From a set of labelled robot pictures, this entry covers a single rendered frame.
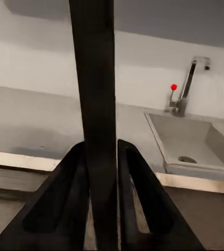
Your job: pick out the dishwasher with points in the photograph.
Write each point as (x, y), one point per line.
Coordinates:
(17, 186)

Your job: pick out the poster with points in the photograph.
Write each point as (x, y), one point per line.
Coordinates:
(94, 46)

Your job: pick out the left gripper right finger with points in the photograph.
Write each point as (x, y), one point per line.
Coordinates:
(169, 231)

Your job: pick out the drop in sink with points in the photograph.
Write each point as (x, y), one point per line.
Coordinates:
(185, 141)

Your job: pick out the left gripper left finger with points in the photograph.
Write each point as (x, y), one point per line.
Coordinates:
(54, 218)

